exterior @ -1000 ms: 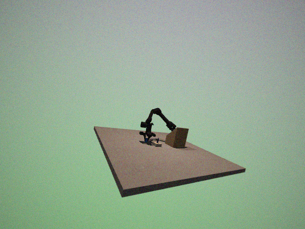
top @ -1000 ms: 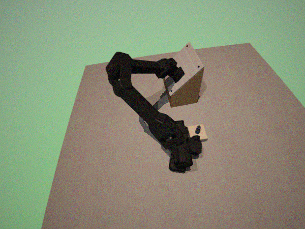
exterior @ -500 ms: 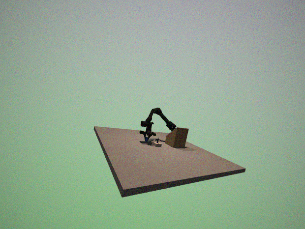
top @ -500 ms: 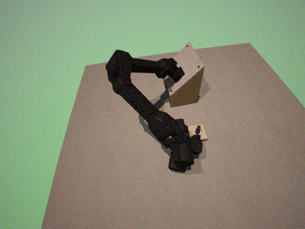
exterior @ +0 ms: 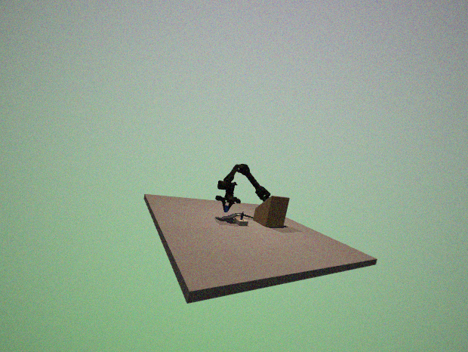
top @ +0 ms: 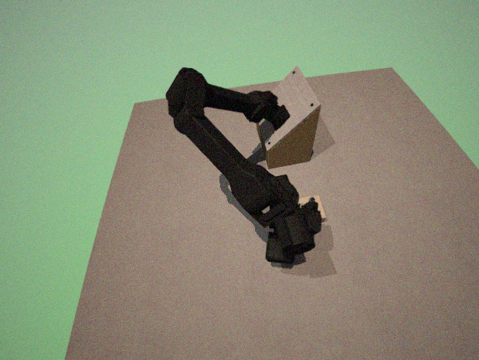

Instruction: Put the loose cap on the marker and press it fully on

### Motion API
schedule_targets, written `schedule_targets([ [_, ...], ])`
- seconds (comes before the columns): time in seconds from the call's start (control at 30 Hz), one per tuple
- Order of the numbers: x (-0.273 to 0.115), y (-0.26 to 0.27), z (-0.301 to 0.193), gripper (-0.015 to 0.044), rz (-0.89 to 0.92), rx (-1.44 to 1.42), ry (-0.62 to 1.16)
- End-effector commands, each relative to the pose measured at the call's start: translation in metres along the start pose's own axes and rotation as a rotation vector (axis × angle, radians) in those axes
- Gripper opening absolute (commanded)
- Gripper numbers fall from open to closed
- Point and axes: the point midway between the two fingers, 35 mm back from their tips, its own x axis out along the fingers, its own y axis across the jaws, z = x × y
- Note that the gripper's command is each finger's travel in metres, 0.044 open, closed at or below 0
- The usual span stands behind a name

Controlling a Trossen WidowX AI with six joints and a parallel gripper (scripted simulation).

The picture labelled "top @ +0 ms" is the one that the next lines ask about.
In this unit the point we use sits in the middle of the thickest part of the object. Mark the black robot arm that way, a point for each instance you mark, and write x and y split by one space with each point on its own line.
252 185

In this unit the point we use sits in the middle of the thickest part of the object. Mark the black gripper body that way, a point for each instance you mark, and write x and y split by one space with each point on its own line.
274 252

